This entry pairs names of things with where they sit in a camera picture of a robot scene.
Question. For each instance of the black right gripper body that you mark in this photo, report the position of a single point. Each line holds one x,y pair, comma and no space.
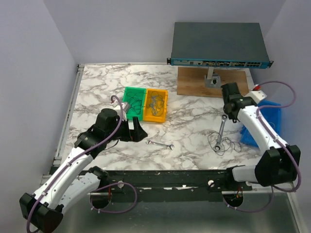
225,109

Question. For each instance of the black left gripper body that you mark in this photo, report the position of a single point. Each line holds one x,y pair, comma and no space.
122,133

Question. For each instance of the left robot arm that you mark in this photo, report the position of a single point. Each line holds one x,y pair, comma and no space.
44,208

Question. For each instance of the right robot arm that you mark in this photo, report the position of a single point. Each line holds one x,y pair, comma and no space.
279,161

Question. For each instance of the silver open-end wrench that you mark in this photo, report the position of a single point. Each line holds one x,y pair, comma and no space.
169,146

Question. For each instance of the grey metal stand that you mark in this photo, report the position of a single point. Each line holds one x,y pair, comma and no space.
212,79

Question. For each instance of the yellow plastic bin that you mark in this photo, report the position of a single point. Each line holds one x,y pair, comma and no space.
155,106

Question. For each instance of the green plastic bin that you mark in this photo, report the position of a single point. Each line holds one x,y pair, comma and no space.
136,98

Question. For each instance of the blue plastic bin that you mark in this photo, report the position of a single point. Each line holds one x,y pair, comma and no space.
273,117

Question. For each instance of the brown wooden board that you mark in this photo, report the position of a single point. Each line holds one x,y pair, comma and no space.
191,81

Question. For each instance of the silver ratchet wrench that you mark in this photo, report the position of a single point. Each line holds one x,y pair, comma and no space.
217,146

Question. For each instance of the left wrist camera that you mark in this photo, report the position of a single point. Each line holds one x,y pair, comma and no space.
121,108

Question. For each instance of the grey network switch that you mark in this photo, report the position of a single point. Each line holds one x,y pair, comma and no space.
219,44

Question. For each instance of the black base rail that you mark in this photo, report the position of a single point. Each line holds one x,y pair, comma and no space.
169,185

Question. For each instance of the aluminium frame rail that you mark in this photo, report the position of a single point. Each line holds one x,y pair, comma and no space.
50,135

